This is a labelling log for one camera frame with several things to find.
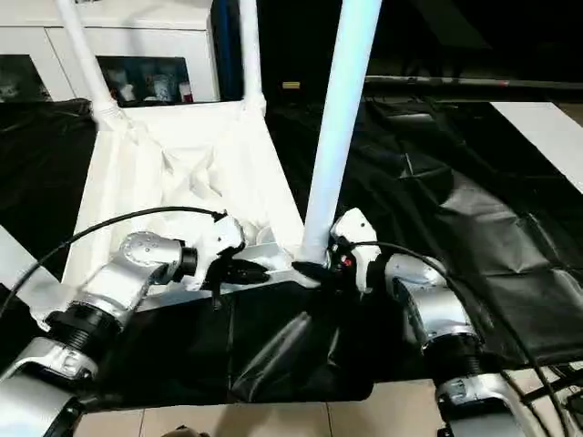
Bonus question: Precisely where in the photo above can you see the white plastic table top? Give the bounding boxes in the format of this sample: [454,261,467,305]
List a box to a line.
[29,97,329,333]

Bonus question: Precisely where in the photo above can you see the white plastic table leg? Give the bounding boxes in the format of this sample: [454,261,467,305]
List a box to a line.
[54,0,127,131]
[293,0,384,274]
[237,0,268,115]
[0,225,65,320]

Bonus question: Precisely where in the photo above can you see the black mat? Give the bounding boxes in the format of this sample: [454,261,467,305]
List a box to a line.
[0,93,583,406]

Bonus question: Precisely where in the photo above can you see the red fire extinguisher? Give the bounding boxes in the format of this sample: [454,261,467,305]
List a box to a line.
[107,67,124,100]

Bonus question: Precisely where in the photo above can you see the silver metal bar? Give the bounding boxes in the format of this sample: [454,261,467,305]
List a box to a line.
[363,75,583,93]

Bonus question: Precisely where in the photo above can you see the black case with yellow label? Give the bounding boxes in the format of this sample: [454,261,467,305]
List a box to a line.
[211,0,361,110]

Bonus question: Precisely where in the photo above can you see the white cabinet with windows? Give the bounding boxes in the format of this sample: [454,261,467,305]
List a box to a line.
[0,0,222,108]

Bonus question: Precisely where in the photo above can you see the white flat board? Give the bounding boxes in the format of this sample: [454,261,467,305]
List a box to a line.
[491,101,583,192]

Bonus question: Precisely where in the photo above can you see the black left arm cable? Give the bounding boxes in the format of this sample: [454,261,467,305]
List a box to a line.
[0,207,229,320]

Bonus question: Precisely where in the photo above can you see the black floor cables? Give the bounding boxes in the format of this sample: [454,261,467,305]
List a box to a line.
[537,359,583,420]

